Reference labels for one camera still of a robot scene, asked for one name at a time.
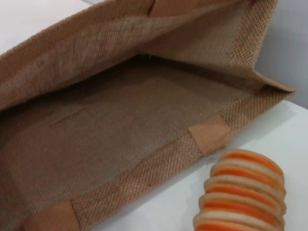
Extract brown jute handbag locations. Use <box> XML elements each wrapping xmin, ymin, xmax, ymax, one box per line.
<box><xmin>0</xmin><ymin>0</ymin><xmax>298</xmax><ymax>231</ymax></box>

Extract orange striped bread loaf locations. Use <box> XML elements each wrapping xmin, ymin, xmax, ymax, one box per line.
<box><xmin>192</xmin><ymin>148</ymin><xmax>287</xmax><ymax>231</ymax></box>

